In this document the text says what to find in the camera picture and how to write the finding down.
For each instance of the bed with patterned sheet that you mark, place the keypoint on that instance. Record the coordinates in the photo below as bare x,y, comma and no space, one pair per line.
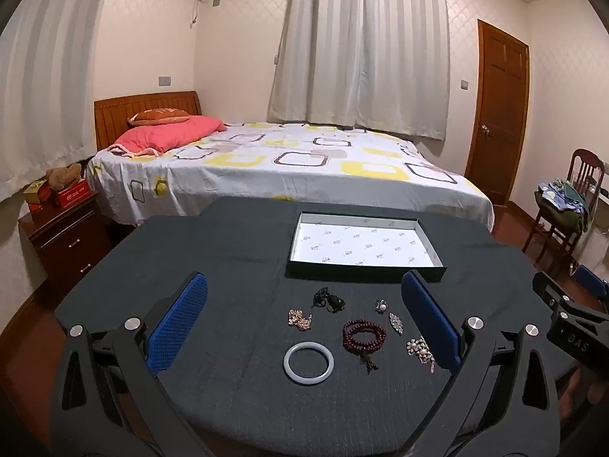
295,166

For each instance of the wooden door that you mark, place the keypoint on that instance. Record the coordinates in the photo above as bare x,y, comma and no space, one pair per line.
499,114

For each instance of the wooden headboard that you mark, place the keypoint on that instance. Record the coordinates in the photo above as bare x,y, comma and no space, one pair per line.
119,109

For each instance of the orange pillow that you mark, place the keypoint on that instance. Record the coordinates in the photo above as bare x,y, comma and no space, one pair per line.
159,116

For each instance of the green shallow box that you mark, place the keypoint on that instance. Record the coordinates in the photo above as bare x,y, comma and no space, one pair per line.
366,245

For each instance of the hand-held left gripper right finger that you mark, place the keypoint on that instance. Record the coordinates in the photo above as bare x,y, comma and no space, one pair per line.
428,323

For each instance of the white window curtain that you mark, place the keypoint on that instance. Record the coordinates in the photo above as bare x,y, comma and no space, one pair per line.
361,47

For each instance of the pink pillow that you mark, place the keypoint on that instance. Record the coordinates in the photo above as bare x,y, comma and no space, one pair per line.
166,135

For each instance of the pearl flower brooch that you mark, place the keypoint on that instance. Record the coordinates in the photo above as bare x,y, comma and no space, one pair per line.
418,350

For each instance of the white jade bangle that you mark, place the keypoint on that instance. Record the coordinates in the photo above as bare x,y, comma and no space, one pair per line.
290,365

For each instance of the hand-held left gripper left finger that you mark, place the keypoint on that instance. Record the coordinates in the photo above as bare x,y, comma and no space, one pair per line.
178,323

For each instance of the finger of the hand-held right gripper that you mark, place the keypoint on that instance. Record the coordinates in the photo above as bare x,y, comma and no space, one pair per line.
549,290
592,282

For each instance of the wooden chair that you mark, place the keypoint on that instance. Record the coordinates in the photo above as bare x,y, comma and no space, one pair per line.
586,164

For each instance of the dark wooden nightstand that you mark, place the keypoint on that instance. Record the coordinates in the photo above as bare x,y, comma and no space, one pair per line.
66,247

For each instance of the gold rhinestone brooch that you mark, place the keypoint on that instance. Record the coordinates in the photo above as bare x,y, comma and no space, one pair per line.
299,320

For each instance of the brown teddy bear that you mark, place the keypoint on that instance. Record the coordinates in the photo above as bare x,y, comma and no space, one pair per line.
64,176

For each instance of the red gift box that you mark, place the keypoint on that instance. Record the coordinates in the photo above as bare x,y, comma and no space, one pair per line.
71,195

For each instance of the pile of clothes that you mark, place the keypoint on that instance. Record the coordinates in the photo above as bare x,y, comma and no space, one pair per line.
561,204

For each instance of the gold gift box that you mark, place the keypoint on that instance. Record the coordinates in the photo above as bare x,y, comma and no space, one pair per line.
35,195

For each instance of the small silver brooch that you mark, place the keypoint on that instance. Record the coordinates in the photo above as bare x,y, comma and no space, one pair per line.
395,322

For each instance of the white side curtain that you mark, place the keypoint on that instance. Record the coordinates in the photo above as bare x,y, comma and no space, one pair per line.
43,95

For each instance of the dark grey tablecloth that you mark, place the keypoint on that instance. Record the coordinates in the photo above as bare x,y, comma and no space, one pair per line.
238,257

